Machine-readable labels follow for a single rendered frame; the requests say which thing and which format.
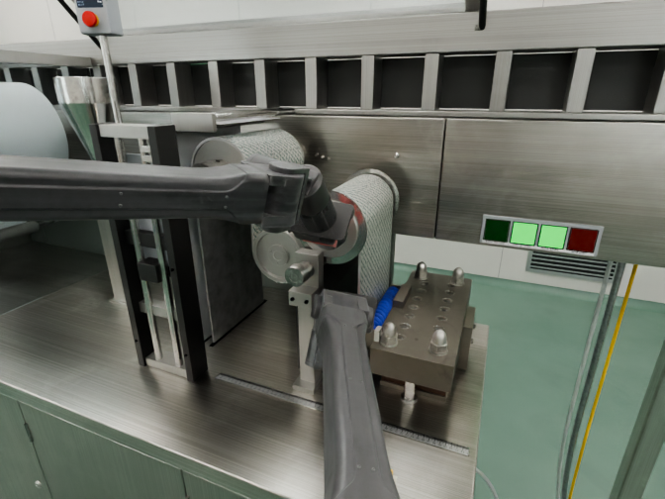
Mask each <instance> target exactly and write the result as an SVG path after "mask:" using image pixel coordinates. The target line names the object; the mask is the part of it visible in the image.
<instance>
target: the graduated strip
mask: <svg viewBox="0 0 665 499"><path fill-rule="evenodd" d="M215 379H218V380H222V381H225V382H228V383H230V384H234V385H237V386H240V387H243V388H247V389H250V390H253V391H256V392H260V393H263V394H266V395H269V396H272V397H276V398H279V399H282V400H285V401H289V402H292V403H295V404H298V405H302V406H305V407H308V408H311V409H315V410H318V411H321V412H324V403H321V402H317V401H314V400H311V399H307V398H304V397H301V396H297V395H294V394H291V393H287V392H284V391H281V390H277V389H274V388H271V387H267V386H264V385H261V384H257V383H254V382H251V381H247V380H244V379H241V378H237V377H234V376H231V375H227V374H224V373H220V374H218V375H217V376H216V377H215ZM381 424H382V429H383V431H385V432H388V433H391V434H395V435H398V436H401V437H404V438H407V439H411V440H414V441H417V442H420V443H424V444H427V445H430V446H433V447H437V448H440V449H445V450H449V451H452V452H455V453H458V454H462V455H465V456H468V457H469V455H470V448H469V447H466V446H463V445H459V444H456V443H453V442H449V441H446V440H443V439H439V438H436V437H433V436H429V435H426V434H423V433H419V432H416V431H413V430H409V429H406V428H403V427H399V426H396V425H393V424H389V423H386V422H383V421H381Z"/></svg>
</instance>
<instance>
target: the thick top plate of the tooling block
mask: <svg viewBox="0 0 665 499"><path fill-rule="evenodd" d="M415 272H416V271H415V270H413V271H412V273H411V275H410V277H409V278H408V280H407V282H406V284H410V285H412V291H411V293H410V295H409V297H408V299H407V301H406V303H405V305H404V307H403V309H401V308H396V307H392V309H391V311H390V313H389V314H388V316H387V318H386V320H385V322H384V323H383V325H382V332H383V327H384V325H385V324H386V323H388V322H391V323H393V324H394V325H395V326H396V329H397V332H396V333H398V345H397V346H396V347H394V348H385V347H383V346H381V345H380V341H379V342H374V341H373V343H372V345H371V347H370V358H369V362H370V367H371V372H372V373H375V374H379V375H383V376H386V377H390V378H394V379H398V380H402V381H406V382H410V383H414V384H417V385H420V386H424V387H428V388H432V389H436V390H440V391H443V392H447V393H451V389H452V384H453V379H454V374H455V369H456V364H457V360H458V355H459V350H460V344H461V337H462V330H463V324H464V319H465V314H466V309H467V306H468V305H469V300H470V293H471V286H472V279H468V278H464V285H463V286H454V285H452V284H450V280H451V276H449V275H442V274H436V273H430V272H428V273H427V279H426V280H418V279H415V278H414V275H415ZM436 330H443V331H444V332H445V333H446V337H447V339H446V340H447V349H448V353H447V355H444V356H436V355H433V354H431V353H430V352H429V351H428V347H429V346H430V341H431V338H432V335H433V333H434V332H435V331H436Z"/></svg>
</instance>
